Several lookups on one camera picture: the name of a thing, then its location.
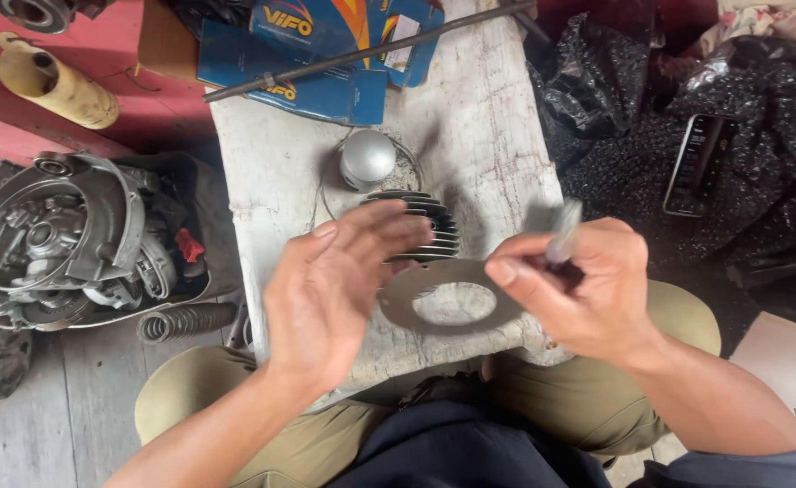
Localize person's left hand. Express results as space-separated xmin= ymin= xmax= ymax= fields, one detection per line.
xmin=263 ymin=199 xmax=435 ymax=394

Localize person's right hand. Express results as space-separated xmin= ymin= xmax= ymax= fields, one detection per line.
xmin=484 ymin=217 xmax=651 ymax=370

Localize silver metal tool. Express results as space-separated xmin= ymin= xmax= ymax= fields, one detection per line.
xmin=543 ymin=198 xmax=585 ymax=267

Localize grey round gasket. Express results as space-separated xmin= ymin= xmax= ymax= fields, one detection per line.
xmin=377 ymin=258 xmax=528 ymax=336

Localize person's khaki trousers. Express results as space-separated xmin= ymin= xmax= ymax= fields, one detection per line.
xmin=134 ymin=279 xmax=723 ymax=488

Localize dark coil spring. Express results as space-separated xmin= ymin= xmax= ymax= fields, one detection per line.
xmin=136 ymin=302 xmax=239 ymax=345

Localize finned black engine cylinder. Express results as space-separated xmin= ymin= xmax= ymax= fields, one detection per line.
xmin=360 ymin=189 xmax=460 ymax=265

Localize silver piston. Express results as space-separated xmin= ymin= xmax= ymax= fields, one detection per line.
xmin=339 ymin=129 xmax=398 ymax=193

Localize black smartphone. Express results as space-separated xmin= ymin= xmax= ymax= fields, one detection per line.
xmin=663 ymin=114 xmax=740 ymax=218

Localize white wooden workbench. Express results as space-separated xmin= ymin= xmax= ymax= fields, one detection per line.
xmin=206 ymin=0 xmax=575 ymax=408

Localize black plastic bag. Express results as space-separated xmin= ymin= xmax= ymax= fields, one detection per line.
xmin=527 ymin=12 xmax=796 ymax=286

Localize person's dark blue shirt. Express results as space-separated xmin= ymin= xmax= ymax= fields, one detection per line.
xmin=327 ymin=400 xmax=796 ymax=488

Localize pale cardboard sheet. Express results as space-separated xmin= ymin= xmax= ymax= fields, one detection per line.
xmin=729 ymin=310 xmax=796 ymax=416

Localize blue cardboard box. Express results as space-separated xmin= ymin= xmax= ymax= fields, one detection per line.
xmin=197 ymin=0 xmax=445 ymax=127

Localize long dark metal rod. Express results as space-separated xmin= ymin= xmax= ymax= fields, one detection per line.
xmin=202 ymin=0 xmax=538 ymax=104

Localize grey engine crankcase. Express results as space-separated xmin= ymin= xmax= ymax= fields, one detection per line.
xmin=0 ymin=150 xmax=209 ymax=333

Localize brown cardboard piece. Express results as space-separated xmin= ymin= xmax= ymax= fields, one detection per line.
xmin=137 ymin=0 xmax=223 ymax=90

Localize floral cloth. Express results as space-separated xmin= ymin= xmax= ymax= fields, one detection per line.
xmin=699 ymin=0 xmax=796 ymax=58

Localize yellow plastic tube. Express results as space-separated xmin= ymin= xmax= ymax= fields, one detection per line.
xmin=0 ymin=31 xmax=121 ymax=131

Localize round metal bearing part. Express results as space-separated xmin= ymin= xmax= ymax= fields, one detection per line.
xmin=0 ymin=0 xmax=117 ymax=35

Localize thin wire ring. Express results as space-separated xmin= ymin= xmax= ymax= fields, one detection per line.
xmin=311 ymin=129 xmax=425 ymax=231

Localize green handled tool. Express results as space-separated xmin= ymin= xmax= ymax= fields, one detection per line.
xmin=726 ymin=247 xmax=796 ymax=291

